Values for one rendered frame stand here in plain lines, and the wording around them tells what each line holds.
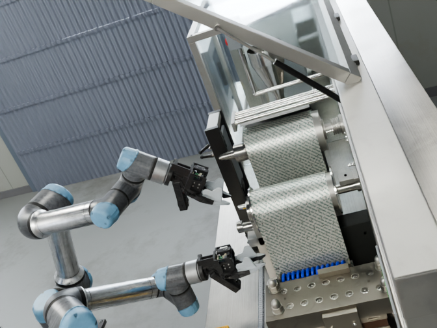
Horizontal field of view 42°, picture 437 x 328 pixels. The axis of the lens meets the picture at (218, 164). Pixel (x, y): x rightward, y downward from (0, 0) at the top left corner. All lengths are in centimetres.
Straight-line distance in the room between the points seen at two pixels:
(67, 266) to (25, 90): 349
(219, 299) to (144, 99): 332
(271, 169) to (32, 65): 379
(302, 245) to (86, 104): 384
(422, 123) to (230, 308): 91
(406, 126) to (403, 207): 70
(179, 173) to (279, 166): 37
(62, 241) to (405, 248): 153
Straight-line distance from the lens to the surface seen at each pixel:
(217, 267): 182
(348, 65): 144
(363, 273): 178
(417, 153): 148
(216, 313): 203
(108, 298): 193
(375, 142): 112
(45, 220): 190
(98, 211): 169
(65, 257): 222
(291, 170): 193
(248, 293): 205
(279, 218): 174
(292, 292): 179
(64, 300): 181
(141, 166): 172
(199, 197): 173
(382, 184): 99
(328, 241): 180
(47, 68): 539
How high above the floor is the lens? 220
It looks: 26 degrees down
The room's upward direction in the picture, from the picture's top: 22 degrees counter-clockwise
